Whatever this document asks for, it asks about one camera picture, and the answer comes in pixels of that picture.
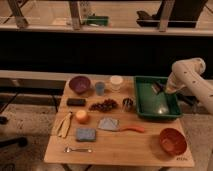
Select orange bowl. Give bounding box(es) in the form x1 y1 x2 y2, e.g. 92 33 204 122
159 128 187 156

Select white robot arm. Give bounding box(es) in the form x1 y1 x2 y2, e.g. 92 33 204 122
164 58 213 114

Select bunch of dark grapes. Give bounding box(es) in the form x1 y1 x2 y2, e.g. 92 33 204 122
89 99 118 112

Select blue cup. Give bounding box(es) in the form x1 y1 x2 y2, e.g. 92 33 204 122
95 82 105 96

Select black rectangular block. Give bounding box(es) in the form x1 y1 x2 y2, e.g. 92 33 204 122
67 98 86 106

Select black office chair base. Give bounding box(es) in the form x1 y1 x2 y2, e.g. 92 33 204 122
0 116 28 148

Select metal cup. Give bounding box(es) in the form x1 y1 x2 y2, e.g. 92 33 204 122
122 98 134 112

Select yellow red apple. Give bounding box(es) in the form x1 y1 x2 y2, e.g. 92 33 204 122
75 110 89 124

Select green box on shelf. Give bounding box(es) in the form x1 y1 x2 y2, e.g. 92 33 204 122
86 15 109 26

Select blue sponge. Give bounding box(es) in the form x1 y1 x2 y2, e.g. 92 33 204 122
76 128 96 142

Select purple bowl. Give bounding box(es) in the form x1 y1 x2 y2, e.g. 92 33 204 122
69 76 91 94

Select green plastic tray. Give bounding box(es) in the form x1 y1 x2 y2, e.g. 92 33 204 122
134 76 182 120

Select white cup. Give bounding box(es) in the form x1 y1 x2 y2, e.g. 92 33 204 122
110 75 123 91

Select blue grey cloth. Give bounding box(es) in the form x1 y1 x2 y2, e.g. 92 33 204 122
98 117 119 131

